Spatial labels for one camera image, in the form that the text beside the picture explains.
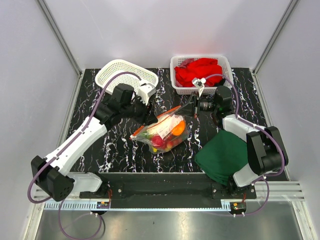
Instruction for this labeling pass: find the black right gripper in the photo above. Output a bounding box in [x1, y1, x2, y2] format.
[174, 91, 219, 119]

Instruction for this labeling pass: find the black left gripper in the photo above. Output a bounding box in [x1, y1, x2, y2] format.
[121, 93, 158, 126]

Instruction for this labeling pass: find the clear zip top bag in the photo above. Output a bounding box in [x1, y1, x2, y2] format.
[130, 105, 189, 154]

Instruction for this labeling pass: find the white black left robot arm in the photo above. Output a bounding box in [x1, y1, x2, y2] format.
[31, 83, 158, 202]

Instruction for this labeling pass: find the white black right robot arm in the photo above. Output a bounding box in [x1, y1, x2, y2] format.
[176, 86, 289, 199]

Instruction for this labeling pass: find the orange fake fruit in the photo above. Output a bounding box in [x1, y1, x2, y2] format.
[171, 120, 186, 136]

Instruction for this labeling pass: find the red fake apple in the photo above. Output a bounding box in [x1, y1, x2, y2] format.
[151, 135, 165, 148]

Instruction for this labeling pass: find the red cloth in basket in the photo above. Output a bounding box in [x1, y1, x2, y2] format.
[174, 58, 223, 88]

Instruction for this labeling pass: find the white rectangular slotted basket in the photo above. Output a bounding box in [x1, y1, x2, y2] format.
[170, 54, 234, 95]

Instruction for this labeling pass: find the folded green cloth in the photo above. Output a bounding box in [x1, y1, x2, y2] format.
[195, 130, 248, 186]

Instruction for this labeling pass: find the white oval perforated basket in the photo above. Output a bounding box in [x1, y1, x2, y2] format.
[95, 59, 159, 95]

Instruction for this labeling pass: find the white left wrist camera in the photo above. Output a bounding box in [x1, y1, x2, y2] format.
[137, 82, 156, 106]

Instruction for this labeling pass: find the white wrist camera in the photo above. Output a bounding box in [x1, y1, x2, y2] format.
[137, 82, 156, 106]
[192, 77, 206, 97]

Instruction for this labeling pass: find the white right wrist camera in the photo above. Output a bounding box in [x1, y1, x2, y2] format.
[192, 77, 206, 97]

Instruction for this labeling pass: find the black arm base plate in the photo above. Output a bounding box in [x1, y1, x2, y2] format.
[79, 173, 257, 211]

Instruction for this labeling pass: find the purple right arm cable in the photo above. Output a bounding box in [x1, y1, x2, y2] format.
[203, 73, 286, 217]

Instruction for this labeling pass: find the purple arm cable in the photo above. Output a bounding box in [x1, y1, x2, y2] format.
[203, 73, 286, 217]
[27, 71, 141, 240]

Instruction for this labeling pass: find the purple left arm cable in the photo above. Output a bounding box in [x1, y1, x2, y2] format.
[27, 71, 141, 240]

